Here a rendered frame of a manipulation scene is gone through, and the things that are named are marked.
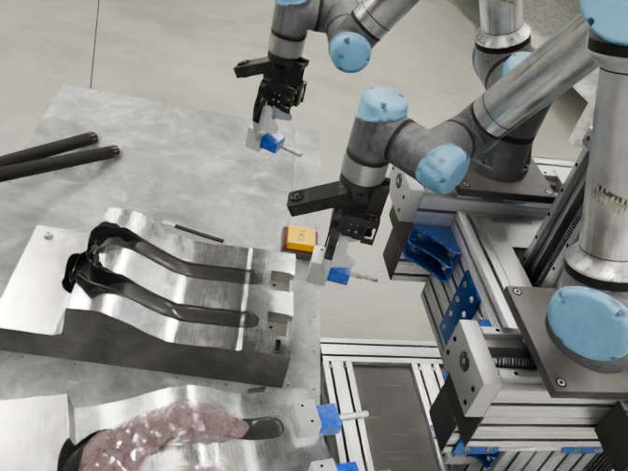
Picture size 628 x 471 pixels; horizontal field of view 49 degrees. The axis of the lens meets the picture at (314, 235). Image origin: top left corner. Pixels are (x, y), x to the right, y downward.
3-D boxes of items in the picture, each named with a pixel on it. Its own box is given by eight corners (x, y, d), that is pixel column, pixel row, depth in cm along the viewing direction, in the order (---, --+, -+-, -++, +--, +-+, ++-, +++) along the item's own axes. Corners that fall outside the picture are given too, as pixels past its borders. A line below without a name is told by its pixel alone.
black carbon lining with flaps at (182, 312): (262, 278, 132) (269, 241, 126) (255, 341, 119) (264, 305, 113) (78, 249, 127) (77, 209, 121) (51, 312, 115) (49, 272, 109)
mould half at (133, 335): (287, 285, 141) (300, 236, 133) (281, 388, 122) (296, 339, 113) (38, 247, 135) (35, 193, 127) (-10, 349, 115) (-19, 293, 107)
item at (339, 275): (374, 280, 132) (382, 261, 129) (373, 299, 129) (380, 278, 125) (308, 264, 132) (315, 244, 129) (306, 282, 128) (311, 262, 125)
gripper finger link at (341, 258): (349, 289, 123) (362, 245, 119) (317, 281, 123) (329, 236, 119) (349, 280, 126) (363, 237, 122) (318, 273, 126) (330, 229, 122)
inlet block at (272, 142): (304, 160, 159) (308, 140, 156) (293, 169, 155) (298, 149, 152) (255, 137, 162) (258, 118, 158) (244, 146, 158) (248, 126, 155)
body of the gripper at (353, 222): (371, 249, 119) (390, 195, 112) (323, 238, 119) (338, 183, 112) (373, 222, 125) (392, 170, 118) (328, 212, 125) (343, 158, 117)
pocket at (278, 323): (289, 328, 125) (292, 315, 123) (288, 350, 121) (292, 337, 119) (264, 324, 125) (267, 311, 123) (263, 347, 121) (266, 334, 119)
